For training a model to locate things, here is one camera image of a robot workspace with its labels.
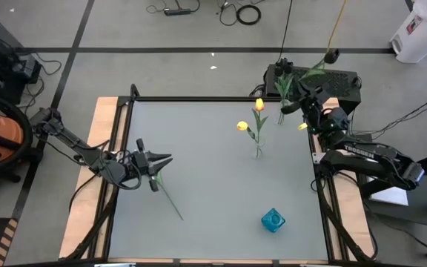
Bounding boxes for coiled black cable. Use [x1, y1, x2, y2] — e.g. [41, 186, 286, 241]
[235, 4, 262, 26]

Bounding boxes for black power strip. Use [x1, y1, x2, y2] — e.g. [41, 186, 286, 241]
[163, 7, 192, 16]

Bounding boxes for yellow hanging cable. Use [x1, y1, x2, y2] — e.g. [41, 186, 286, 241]
[322, 0, 348, 70]

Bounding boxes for black hanging cable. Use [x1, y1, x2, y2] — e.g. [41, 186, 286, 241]
[279, 0, 294, 62]

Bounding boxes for plywood base board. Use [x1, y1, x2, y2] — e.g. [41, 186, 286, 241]
[58, 96, 377, 260]

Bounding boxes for blue glass vase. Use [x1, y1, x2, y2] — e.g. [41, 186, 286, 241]
[260, 207, 286, 234]

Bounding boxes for dark red artificial tulip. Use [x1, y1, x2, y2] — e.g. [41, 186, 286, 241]
[153, 172, 185, 222]

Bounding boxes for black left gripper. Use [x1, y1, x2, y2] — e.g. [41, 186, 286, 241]
[126, 139, 174, 193]

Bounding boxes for black aluminium table frame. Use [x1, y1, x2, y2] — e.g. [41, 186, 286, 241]
[59, 84, 380, 267]

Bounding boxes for clear glass vase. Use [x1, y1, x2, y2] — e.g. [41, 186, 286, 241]
[251, 137, 267, 159]
[274, 99, 292, 125]

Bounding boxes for black perforated computer case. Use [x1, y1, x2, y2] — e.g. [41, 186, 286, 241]
[264, 62, 363, 114]

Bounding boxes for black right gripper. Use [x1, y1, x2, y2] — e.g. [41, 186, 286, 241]
[280, 79, 348, 134]

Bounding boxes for black cart cables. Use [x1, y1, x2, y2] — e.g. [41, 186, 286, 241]
[24, 51, 63, 112]

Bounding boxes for yellow orange artificial tulip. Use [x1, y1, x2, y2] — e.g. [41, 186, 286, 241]
[251, 97, 270, 159]

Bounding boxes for black power strip cable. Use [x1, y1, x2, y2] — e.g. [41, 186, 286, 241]
[145, 0, 202, 15]

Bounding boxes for white paper sheet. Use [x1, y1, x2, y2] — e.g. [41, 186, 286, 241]
[368, 185, 410, 207]

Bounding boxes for metal mounting bracket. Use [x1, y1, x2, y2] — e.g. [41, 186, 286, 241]
[311, 151, 328, 165]

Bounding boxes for black floor cables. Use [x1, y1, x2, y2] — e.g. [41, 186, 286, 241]
[375, 90, 427, 136]

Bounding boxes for white plastic bin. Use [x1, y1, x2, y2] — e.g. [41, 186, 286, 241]
[389, 0, 427, 64]

